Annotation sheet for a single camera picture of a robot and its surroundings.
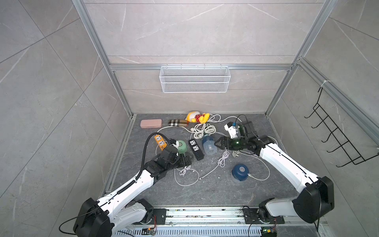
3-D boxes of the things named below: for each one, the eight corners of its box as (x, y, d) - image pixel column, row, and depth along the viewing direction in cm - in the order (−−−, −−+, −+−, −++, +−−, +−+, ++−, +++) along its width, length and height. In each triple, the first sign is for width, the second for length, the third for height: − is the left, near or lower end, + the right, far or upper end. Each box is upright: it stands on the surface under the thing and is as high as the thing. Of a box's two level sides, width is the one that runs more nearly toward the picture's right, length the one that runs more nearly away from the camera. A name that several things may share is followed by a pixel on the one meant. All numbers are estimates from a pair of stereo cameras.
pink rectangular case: (139, 128, 113) (139, 126, 112) (142, 120, 118) (141, 118, 117) (161, 128, 113) (160, 126, 112) (162, 120, 118) (162, 118, 117)
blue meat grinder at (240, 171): (232, 183, 86) (236, 176, 78) (229, 170, 91) (233, 163, 83) (245, 183, 86) (250, 176, 78) (242, 170, 91) (247, 163, 83)
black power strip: (198, 161, 95) (199, 159, 93) (188, 142, 105) (187, 140, 102) (205, 158, 97) (205, 156, 94) (194, 140, 106) (194, 137, 104)
